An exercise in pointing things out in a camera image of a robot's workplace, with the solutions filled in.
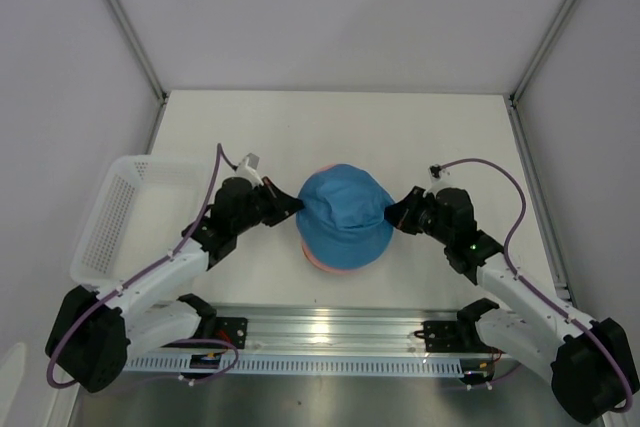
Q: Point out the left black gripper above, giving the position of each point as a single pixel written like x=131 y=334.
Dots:
x=281 y=205

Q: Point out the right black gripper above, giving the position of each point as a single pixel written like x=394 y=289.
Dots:
x=400 y=214

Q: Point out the blue bucket hat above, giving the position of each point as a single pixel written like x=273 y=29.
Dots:
x=370 y=230

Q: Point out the pink bucket hat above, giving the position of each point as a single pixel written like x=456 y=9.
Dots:
x=325 y=224

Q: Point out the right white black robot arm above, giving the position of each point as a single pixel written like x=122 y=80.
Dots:
x=587 y=363

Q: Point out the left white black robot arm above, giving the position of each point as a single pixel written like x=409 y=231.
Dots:
x=96 y=332

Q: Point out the white plastic basket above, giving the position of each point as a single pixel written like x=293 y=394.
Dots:
x=143 y=205

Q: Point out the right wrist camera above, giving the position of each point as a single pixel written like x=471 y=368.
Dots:
x=439 y=178

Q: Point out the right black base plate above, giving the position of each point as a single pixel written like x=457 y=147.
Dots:
x=441 y=336

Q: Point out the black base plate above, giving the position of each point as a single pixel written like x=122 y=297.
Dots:
x=441 y=336
x=227 y=330

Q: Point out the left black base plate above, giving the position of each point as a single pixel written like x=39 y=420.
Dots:
x=227 y=330

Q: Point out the white slotted cable duct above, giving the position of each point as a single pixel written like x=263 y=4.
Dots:
x=185 y=363

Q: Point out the left aluminium frame post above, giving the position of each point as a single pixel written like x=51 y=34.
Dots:
x=135 y=46

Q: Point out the aluminium frame post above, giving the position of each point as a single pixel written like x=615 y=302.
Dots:
x=550 y=37
x=135 y=46

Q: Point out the right aluminium frame post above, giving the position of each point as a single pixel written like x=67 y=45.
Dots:
x=550 y=37

